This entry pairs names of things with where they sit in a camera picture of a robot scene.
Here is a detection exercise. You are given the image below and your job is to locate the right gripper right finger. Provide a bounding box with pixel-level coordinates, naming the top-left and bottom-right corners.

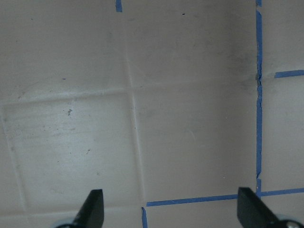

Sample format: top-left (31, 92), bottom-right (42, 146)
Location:
top-left (237, 187), bottom-right (285, 228)

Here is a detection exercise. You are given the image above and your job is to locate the brown paper table cover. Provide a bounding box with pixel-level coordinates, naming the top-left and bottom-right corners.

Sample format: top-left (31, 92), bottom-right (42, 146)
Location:
top-left (0, 0), bottom-right (304, 228)

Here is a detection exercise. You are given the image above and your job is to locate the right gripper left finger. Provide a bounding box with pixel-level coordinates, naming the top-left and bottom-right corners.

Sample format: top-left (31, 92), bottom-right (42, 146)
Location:
top-left (72, 189), bottom-right (104, 228)

